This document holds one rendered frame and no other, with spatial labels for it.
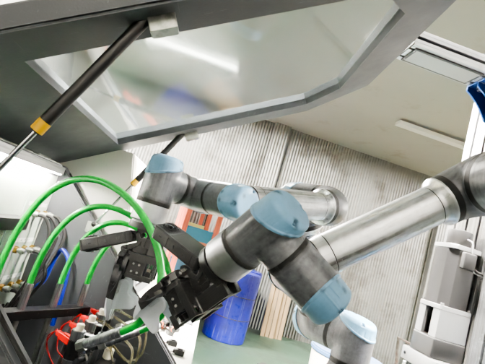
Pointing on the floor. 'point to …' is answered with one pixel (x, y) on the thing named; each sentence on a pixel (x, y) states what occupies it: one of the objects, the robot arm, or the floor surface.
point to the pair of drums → (234, 313)
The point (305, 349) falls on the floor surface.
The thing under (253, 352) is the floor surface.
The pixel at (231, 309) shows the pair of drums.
